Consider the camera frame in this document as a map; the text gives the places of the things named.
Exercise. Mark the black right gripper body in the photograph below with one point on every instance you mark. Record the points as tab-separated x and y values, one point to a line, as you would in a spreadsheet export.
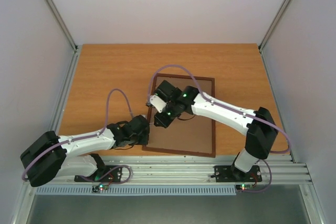
161	120

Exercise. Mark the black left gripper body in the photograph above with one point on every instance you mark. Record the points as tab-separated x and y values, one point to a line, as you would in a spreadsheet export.
135	139

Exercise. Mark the brown wooden picture frame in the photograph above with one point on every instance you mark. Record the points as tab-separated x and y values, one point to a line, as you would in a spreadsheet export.
212	129

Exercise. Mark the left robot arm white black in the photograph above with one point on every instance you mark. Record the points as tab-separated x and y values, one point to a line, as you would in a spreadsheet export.
52	156

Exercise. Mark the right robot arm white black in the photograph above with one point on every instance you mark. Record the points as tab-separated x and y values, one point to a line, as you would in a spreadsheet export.
258	127

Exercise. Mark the left small circuit board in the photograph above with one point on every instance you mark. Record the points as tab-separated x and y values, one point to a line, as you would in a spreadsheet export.
101	188

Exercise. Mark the small circuit board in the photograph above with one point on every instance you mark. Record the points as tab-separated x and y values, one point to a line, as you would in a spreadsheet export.
245	187
101	188

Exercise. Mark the right small circuit board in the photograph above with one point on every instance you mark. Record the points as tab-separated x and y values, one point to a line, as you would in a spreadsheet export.
245	187

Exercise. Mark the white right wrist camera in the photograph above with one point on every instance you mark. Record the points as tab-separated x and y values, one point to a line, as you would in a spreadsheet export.
156	102

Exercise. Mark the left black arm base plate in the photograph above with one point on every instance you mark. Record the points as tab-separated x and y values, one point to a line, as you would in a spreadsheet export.
110	174

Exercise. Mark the grey slotted cable duct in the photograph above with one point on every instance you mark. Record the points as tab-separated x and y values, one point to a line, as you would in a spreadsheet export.
138	190

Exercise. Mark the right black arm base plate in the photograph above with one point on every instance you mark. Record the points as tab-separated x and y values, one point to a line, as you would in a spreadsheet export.
226	174

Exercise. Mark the aluminium rail base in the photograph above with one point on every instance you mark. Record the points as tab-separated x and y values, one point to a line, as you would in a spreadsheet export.
193	170

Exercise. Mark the left aluminium corner post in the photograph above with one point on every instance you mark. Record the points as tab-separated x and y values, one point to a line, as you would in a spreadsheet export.
55	12

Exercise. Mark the aluminium corner post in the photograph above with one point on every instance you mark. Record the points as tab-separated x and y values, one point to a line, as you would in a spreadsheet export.
55	12
279	14

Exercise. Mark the right aluminium corner post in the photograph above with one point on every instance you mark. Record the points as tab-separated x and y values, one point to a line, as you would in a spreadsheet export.
279	14

